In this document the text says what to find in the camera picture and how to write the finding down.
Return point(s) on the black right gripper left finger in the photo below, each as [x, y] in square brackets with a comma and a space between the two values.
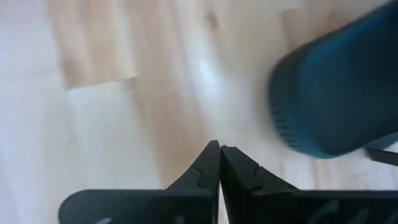
[205, 171]

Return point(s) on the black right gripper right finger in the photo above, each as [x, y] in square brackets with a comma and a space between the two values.
[239, 177]

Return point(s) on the green slide sandal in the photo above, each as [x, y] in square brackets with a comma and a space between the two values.
[342, 93]

